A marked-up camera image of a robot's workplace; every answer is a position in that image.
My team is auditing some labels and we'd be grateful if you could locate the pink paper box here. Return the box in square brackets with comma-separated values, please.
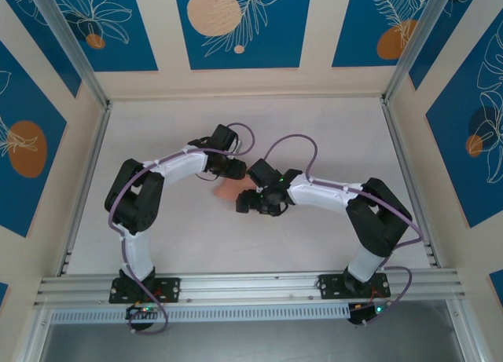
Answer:
[214, 175, 259, 201]

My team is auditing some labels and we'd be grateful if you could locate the controller board with lights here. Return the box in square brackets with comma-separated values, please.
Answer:
[348, 301, 394, 326]
[125, 303, 163, 322]

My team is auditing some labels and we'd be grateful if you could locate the aluminium mounting rail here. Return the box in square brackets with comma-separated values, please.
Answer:
[33, 269, 467, 308]

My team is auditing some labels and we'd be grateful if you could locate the grey slotted cable duct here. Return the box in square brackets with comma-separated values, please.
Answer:
[49, 303, 353, 324]

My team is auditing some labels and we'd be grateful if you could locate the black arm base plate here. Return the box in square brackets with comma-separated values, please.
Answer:
[108, 276, 182, 304]
[317, 273, 392, 300]

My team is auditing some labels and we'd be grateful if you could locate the aluminium side rail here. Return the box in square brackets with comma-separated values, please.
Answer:
[57, 101, 113, 276]
[380, 98, 443, 269]

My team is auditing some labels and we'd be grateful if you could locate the aluminium frame post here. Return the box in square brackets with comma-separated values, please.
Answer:
[13, 298, 54, 362]
[446, 297, 488, 362]
[27, 0, 112, 108]
[383, 0, 461, 104]

